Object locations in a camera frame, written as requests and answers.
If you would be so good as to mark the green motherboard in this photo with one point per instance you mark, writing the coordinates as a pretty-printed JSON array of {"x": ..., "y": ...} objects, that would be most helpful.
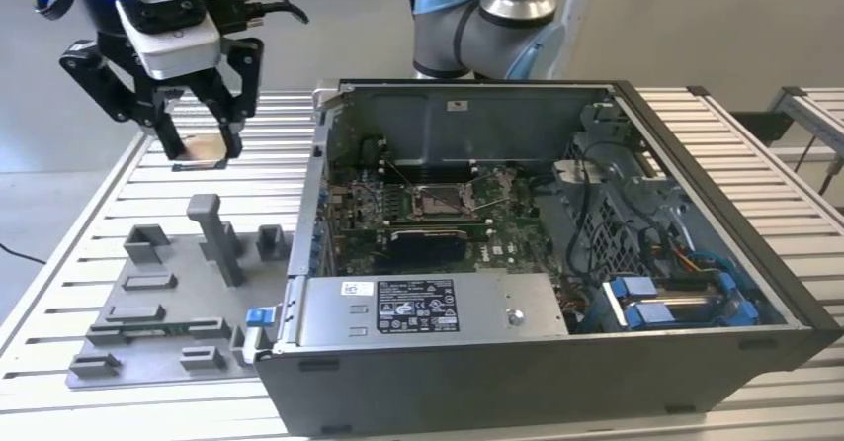
[{"x": 515, "y": 243}]

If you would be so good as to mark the grey plastic parts rack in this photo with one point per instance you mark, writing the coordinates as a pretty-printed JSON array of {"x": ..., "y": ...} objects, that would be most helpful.
[{"x": 184, "y": 283}]

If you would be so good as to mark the green RAM stick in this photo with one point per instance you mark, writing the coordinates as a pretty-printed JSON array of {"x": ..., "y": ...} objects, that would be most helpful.
[{"x": 175, "y": 328}]

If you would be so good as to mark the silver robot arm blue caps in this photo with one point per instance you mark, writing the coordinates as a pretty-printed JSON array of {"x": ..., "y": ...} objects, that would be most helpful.
[{"x": 488, "y": 35}]

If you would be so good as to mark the blue tabbed disk carrier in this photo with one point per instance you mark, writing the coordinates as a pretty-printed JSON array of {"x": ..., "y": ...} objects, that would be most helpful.
[{"x": 258, "y": 316}]

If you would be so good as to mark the black open PC case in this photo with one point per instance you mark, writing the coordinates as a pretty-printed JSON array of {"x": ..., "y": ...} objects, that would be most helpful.
[{"x": 502, "y": 391}]

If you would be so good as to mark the CPU socket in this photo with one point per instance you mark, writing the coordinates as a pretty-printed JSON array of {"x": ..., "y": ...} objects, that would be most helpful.
[{"x": 440, "y": 201}]

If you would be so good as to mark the aluminium slat side table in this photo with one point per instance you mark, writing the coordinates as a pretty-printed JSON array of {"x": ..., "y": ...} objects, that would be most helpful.
[{"x": 814, "y": 110}]

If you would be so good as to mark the silver power supply unit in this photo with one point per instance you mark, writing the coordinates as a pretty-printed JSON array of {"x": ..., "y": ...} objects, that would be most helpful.
[{"x": 330, "y": 312}]

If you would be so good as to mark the RAM slot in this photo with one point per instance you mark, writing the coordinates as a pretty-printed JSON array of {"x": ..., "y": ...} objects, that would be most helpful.
[{"x": 435, "y": 222}]

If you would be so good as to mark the black bracket block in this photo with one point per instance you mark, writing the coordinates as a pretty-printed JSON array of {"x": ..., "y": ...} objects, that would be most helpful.
[{"x": 759, "y": 127}]

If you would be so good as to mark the blue disk carrier in bay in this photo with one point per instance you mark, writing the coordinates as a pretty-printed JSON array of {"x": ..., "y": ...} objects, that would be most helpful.
[
  {"x": 639, "y": 287},
  {"x": 650, "y": 315}
]

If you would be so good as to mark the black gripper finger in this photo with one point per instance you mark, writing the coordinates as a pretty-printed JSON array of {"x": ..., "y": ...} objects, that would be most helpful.
[
  {"x": 99, "y": 82},
  {"x": 254, "y": 80}
]

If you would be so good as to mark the grey drive cage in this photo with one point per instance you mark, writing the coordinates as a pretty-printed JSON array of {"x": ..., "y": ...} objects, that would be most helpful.
[{"x": 614, "y": 233}]

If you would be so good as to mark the silver square CPU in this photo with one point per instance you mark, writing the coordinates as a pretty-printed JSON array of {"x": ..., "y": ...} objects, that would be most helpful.
[{"x": 202, "y": 151}]

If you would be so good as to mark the silver round cap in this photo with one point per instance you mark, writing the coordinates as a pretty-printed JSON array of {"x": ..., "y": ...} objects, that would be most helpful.
[{"x": 575, "y": 171}]

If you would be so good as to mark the black graphics card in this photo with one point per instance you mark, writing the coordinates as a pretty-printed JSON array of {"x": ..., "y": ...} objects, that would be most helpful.
[{"x": 426, "y": 250}]

